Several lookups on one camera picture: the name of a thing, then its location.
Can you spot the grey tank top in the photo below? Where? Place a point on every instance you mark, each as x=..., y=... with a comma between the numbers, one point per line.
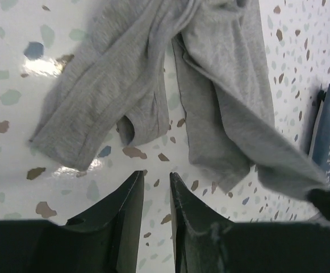
x=117, y=78

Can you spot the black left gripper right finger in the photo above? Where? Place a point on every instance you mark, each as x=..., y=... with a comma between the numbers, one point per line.
x=205, y=241

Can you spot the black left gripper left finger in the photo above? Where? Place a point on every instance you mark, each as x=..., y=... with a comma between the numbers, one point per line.
x=103, y=238

